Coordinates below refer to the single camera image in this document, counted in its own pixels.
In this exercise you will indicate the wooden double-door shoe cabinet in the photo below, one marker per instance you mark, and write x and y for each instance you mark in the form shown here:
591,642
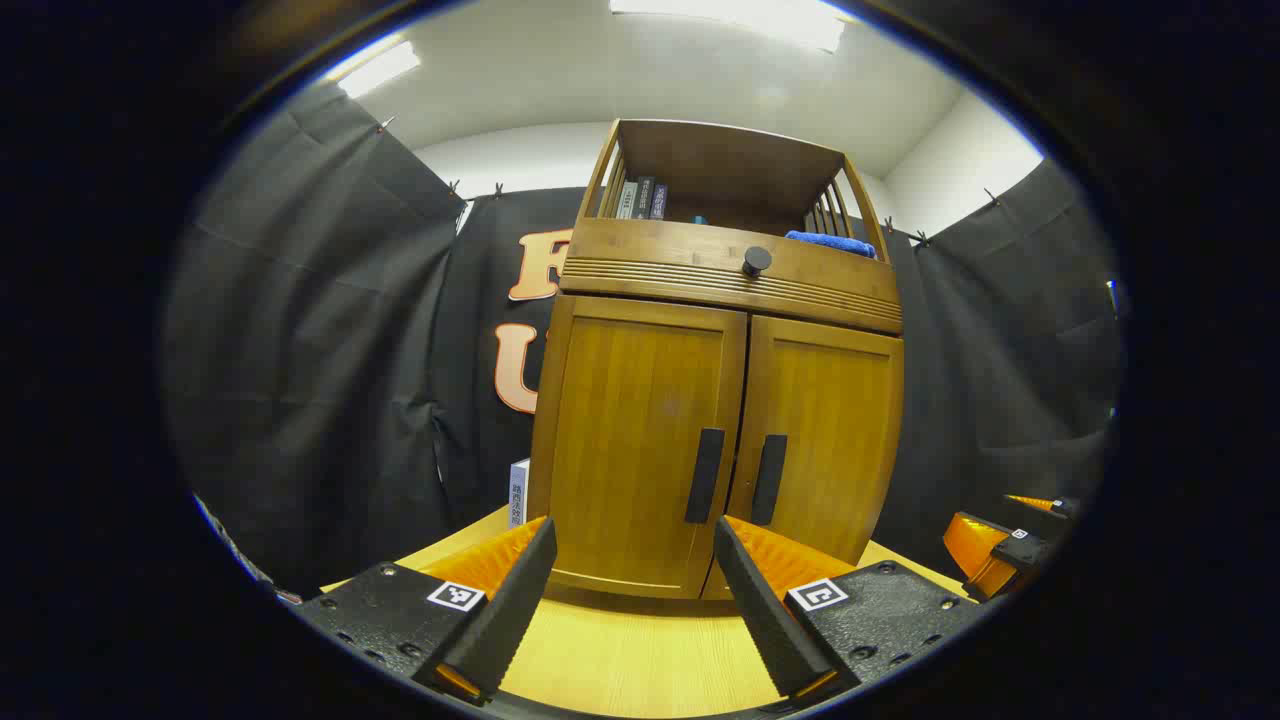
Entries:
640,250

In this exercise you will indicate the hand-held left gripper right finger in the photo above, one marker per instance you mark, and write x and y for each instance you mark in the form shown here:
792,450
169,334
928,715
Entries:
765,620

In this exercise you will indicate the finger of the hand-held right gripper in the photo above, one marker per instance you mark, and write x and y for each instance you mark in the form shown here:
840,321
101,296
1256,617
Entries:
1035,503
975,548

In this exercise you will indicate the white printed box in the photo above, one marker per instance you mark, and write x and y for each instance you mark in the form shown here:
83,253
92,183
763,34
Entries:
519,492

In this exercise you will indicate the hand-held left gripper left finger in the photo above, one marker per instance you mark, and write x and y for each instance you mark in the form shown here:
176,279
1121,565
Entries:
510,620

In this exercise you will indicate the grey book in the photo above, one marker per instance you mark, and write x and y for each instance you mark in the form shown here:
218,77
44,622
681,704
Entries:
627,200

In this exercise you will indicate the blue folded towel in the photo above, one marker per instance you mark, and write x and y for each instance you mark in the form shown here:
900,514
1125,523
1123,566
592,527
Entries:
830,243

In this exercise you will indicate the wooden shoe cabinet door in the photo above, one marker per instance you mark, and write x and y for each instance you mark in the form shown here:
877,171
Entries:
620,420
835,430

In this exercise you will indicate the dark book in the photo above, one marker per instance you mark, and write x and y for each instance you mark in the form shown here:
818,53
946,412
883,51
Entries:
644,198

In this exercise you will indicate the ceiling light panel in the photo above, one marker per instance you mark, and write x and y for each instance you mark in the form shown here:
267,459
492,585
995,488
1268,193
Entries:
380,68

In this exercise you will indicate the wooden drawer with black knob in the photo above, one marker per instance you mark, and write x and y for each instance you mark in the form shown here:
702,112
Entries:
650,262

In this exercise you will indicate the purple book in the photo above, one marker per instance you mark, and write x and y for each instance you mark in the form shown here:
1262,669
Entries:
659,202

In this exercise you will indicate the black backdrop cloth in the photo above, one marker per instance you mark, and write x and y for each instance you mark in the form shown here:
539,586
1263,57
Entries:
330,350

